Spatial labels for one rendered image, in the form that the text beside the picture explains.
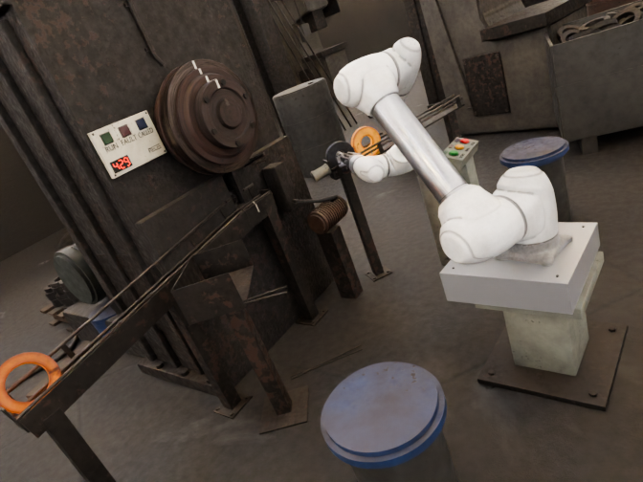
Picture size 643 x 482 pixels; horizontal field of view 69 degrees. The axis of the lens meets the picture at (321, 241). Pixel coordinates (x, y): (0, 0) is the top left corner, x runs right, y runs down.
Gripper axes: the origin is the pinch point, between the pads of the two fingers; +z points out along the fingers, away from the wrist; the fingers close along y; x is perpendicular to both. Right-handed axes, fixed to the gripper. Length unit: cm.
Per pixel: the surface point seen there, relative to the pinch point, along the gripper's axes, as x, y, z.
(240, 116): 39, -42, -17
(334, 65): -69, 273, 707
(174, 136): 43, -70, -25
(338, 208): -21.7, -12.8, -10.5
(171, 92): 58, -64, -19
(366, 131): 6.0, 16.9, -0.9
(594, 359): -59, 24, -125
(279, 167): 7.2, -31.5, -1.9
